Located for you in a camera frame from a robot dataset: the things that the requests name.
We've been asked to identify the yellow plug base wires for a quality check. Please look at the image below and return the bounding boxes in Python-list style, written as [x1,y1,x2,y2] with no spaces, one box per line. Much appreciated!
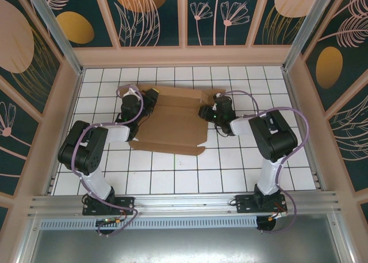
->
[267,208,289,222]

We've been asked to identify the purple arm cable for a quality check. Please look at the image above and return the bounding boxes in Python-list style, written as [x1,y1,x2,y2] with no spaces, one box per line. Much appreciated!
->
[218,90,312,235]
[71,84,144,237]

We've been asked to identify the thin black right gripper cable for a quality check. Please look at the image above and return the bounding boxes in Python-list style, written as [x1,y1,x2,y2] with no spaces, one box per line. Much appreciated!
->
[214,122,231,137]

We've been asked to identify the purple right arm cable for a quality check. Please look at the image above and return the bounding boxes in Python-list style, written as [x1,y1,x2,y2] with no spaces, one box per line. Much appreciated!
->
[218,90,312,235]

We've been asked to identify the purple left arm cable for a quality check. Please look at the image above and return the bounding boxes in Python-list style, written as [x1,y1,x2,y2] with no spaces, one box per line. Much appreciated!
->
[71,84,144,237]

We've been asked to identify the brown cardboard box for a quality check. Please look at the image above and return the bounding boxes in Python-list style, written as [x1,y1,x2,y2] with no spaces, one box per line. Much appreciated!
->
[128,84,227,157]

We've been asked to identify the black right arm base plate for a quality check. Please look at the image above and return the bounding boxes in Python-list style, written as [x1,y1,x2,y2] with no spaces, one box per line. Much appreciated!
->
[235,194,288,215]

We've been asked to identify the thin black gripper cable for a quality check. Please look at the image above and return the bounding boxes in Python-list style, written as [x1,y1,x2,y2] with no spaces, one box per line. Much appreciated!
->
[214,122,231,137]
[137,113,150,129]

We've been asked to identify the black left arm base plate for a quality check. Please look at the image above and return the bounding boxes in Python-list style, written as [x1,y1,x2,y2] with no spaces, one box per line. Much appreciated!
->
[82,196,136,216]

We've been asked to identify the thin black left gripper cable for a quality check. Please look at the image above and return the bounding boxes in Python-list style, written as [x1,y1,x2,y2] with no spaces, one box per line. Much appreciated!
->
[137,113,150,129]

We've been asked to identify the aluminium corner post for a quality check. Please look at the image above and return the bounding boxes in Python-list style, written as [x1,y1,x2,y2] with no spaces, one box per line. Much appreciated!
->
[24,0,85,75]
[283,0,344,72]

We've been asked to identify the aluminium side rail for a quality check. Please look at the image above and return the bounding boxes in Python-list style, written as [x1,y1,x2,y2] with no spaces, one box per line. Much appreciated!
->
[43,68,85,195]
[282,67,327,191]

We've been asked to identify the red black base wires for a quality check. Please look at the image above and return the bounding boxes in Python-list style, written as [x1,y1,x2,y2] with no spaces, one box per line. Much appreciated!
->
[95,210,129,228]

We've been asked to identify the grey metal sheet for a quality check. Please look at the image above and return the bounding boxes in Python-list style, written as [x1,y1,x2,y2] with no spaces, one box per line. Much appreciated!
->
[27,214,344,263]

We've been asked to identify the slotted grey cable tray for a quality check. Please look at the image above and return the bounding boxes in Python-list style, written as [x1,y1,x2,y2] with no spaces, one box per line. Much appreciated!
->
[40,216,259,230]

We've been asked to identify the long aluminium mounting rail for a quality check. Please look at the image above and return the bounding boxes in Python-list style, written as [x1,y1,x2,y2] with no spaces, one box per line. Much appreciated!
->
[27,190,344,218]

